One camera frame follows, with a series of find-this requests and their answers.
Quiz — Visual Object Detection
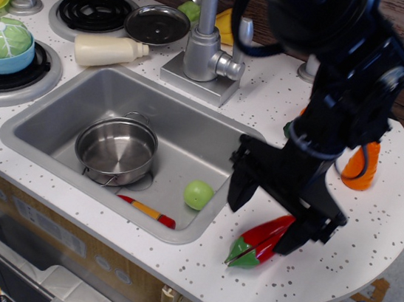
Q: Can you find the red yellow toy utensil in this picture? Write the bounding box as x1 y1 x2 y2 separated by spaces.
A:
117 194 176 229

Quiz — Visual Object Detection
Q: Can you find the grey toy sink basin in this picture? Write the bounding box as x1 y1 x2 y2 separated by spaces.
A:
0 66 258 244

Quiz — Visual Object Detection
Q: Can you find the grey stove knob near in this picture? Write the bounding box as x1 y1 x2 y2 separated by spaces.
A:
5 0 43 16

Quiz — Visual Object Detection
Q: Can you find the cream plastic bottle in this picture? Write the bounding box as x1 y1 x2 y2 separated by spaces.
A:
74 34 149 66

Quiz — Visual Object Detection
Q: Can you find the blue toy bowl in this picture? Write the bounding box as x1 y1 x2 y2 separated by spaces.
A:
0 35 35 75

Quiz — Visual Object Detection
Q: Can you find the orange toy carrot tip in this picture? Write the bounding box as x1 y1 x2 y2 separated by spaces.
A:
341 142 381 191

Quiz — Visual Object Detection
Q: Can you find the toy oven door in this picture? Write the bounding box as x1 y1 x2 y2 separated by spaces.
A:
0 217 132 302

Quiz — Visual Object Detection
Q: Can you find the yellow toy bell pepper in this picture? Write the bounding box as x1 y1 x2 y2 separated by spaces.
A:
215 8 234 46

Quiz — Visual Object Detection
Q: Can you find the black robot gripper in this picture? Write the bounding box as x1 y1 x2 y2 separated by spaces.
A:
218 117 360 263

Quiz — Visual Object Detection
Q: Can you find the orange toy carrot with stem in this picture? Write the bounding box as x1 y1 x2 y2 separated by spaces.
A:
283 107 307 139

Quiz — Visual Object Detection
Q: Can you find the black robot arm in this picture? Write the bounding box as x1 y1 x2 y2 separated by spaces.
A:
227 0 404 255

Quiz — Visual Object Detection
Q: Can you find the green toy cabbage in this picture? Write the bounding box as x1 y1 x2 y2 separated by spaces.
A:
0 17 33 59

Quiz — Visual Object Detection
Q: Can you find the small steel pan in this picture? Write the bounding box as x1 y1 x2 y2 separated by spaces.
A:
75 111 159 187

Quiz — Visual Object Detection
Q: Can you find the steel pan lid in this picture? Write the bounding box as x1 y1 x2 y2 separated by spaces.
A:
123 4 191 47

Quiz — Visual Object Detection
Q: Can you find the red toy chili pepper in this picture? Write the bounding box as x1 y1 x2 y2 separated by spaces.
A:
224 215 296 269

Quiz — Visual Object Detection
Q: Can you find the black stove burner middle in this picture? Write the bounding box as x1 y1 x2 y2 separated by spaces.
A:
48 0 137 41

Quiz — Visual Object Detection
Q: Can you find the green toy vegetable piece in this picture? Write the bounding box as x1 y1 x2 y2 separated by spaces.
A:
177 0 201 22

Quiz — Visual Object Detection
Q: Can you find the green toy apple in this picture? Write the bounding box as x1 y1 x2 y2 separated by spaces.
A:
183 179 214 211

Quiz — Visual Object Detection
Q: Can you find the grey vertical post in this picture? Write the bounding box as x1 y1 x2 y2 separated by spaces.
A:
298 55 320 83

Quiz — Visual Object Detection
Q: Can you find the silver toy faucet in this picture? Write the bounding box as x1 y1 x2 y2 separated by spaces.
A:
160 0 246 107

